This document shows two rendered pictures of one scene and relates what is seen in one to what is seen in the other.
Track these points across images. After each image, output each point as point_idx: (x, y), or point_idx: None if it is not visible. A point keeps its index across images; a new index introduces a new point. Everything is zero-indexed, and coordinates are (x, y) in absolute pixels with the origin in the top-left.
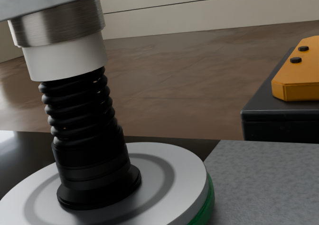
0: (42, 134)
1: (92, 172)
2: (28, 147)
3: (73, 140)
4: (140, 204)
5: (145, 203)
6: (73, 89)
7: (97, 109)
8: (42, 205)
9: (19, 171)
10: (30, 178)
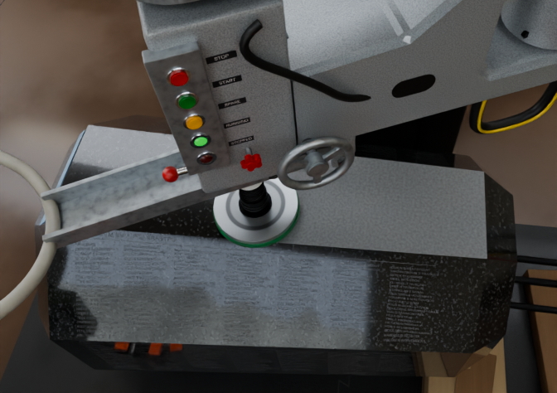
0: (172, 137)
1: (259, 207)
2: None
3: (253, 200)
4: (277, 213)
5: (278, 212)
6: None
7: (261, 190)
8: (236, 215)
9: None
10: (217, 198)
